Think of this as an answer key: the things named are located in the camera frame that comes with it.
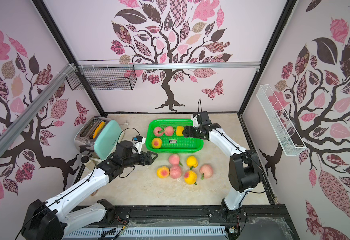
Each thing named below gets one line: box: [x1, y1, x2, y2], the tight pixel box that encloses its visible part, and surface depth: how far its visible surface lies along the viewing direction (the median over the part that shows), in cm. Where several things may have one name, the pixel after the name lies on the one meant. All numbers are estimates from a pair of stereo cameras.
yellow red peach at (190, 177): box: [184, 170, 198, 185], surface depth 83 cm
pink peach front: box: [153, 126, 164, 137], surface depth 105 cm
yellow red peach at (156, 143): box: [151, 137, 162, 149], surface depth 97 cm
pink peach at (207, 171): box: [200, 164, 213, 179], surface depth 85 cm
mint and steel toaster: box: [74, 116, 125, 164], surface depth 90 cm
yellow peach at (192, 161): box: [186, 156, 198, 168], surface depth 89 cm
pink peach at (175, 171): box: [169, 164, 182, 179], surface depth 85 cm
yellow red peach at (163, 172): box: [156, 165, 170, 179], surface depth 85 cm
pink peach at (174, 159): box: [168, 153, 181, 165], surface depth 91 cm
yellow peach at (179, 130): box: [176, 126, 184, 137], surface depth 105 cm
